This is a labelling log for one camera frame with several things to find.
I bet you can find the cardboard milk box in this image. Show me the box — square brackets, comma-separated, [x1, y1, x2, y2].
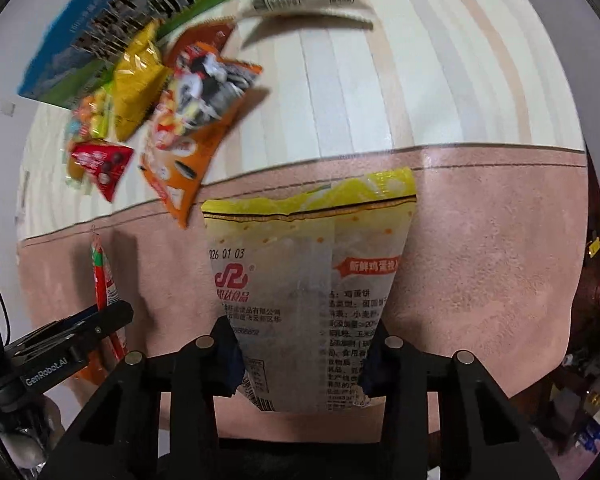
[18, 0, 226, 108]

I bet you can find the white wall socket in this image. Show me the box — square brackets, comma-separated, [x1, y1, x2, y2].
[1, 102, 16, 117]

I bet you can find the orange panda snack bag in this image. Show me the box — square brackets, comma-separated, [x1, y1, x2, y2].
[140, 42, 263, 228]

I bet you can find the striped pink blanket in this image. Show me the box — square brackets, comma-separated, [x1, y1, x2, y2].
[14, 0, 589, 443]

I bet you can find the pale yellow egg cake bag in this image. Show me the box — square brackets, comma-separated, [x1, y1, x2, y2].
[201, 167, 417, 414]

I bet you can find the brown square snack packet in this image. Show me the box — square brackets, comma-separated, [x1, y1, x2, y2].
[162, 18, 236, 68]

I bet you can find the colourful candy balls bag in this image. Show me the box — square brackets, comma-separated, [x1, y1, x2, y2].
[65, 82, 112, 150]

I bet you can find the yellow foil snack bag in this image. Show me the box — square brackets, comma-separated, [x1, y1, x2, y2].
[112, 20, 171, 142]

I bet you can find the orange jelly cup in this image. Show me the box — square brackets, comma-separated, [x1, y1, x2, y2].
[65, 152, 94, 195]

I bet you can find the red rectangular snack pack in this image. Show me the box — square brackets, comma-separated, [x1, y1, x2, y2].
[74, 233, 131, 386]

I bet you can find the red triangular snack packet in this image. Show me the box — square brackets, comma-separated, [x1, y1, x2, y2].
[70, 141, 134, 203]

